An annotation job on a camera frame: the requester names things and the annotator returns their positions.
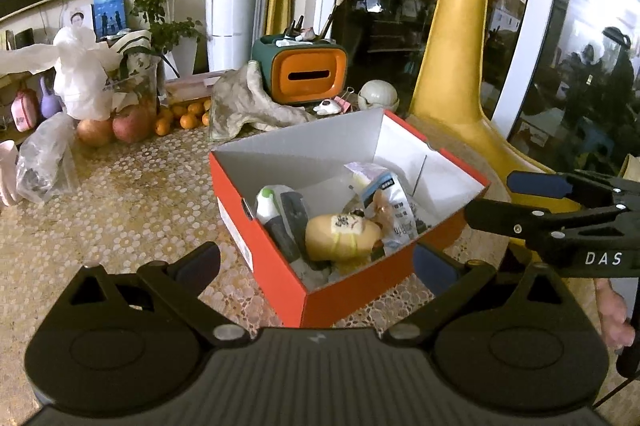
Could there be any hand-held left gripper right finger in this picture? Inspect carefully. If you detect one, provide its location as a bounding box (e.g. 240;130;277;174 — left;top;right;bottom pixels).
382;242;569;342

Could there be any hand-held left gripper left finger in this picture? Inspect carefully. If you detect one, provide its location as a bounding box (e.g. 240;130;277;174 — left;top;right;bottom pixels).
70;241;252;348

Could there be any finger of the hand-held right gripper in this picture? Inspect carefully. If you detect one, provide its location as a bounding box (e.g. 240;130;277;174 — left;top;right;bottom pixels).
505;169;640;208
462;197;623;252

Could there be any clear snack packet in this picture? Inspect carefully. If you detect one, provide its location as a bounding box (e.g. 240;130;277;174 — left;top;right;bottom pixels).
359;172;419;253

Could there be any orange cardboard shoebox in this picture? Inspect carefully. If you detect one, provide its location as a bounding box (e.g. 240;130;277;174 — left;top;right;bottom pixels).
208;109;492;330

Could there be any yellow bread packet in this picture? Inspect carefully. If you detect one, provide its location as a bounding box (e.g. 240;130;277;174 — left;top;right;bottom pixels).
305;213;384;260

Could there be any person's right hand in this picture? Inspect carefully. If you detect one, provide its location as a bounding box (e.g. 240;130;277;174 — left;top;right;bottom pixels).
595;279;637;350

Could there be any yellow giraffe figure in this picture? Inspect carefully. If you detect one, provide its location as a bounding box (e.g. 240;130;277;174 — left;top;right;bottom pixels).
406;0;587;213

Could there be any pile of oranges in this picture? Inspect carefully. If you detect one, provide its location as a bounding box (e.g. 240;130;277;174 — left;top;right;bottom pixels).
152;99;213;137

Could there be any yellowish red apple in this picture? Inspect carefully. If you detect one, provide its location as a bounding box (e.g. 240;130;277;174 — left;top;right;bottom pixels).
76;118;115;148

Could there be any white round ball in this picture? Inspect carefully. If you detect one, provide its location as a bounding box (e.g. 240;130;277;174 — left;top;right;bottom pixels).
357;79;400;112

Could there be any beige crumpled cloth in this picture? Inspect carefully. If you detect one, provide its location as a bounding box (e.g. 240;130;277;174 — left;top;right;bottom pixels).
208;61;314;142

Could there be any pale pink flat box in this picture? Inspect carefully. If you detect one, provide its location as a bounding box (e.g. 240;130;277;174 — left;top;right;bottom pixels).
164;70;222;101

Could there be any clear plastic bag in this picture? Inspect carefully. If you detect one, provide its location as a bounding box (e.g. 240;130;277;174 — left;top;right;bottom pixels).
15;113;79;205

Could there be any glass vase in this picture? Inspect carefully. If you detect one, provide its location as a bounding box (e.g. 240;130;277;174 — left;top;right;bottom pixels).
102;55;162;118

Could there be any pale pink holder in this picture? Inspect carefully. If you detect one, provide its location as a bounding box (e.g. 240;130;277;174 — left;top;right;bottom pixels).
0;139;24;208

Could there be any purple small bottle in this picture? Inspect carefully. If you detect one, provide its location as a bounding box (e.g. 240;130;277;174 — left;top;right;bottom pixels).
40;76;64;120

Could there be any green orange tissue box organizer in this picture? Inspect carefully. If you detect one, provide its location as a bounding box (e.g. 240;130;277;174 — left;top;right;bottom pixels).
251;34;349;106

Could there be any white plastic bag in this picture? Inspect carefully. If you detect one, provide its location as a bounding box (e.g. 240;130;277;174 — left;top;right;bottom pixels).
0;26;152;120

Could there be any pink small bottle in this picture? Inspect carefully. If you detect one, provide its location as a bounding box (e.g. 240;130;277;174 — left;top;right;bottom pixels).
12;89;40;131

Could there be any white striped cloth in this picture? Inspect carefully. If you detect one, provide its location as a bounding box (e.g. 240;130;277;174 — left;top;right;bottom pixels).
107;30;153;58

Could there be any makeup brush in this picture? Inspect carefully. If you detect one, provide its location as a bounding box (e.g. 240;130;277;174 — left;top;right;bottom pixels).
318;0;347;40

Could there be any blue photo card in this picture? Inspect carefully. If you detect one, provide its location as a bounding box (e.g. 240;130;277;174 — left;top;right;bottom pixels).
92;0;129;35

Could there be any portrait photo card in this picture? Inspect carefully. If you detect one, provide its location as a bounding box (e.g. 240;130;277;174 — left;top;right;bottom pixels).
61;4;94;33

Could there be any white window frame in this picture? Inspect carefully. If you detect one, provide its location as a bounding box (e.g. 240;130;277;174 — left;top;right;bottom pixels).
491;0;569;140

